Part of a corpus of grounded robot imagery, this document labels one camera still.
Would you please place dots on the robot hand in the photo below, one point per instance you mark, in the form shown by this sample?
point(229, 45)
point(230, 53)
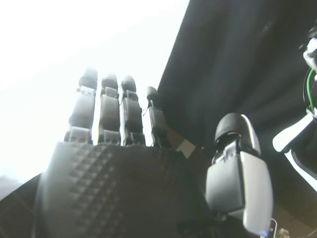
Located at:
point(119, 193)

